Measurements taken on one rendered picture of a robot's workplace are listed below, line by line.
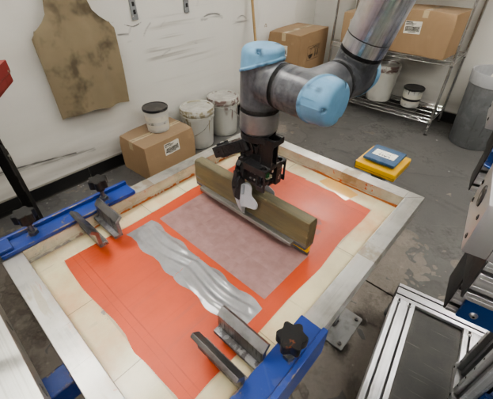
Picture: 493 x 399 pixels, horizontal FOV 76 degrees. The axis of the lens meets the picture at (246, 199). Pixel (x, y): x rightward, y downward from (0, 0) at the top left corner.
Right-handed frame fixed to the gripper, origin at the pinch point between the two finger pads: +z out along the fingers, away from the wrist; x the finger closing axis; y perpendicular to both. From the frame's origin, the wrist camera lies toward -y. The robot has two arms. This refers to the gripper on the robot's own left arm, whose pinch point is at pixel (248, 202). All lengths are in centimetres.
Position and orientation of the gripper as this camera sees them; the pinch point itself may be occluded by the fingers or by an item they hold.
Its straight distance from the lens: 75.5
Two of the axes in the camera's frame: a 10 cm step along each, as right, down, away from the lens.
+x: 6.8, -4.6, 5.8
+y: 7.4, 4.4, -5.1
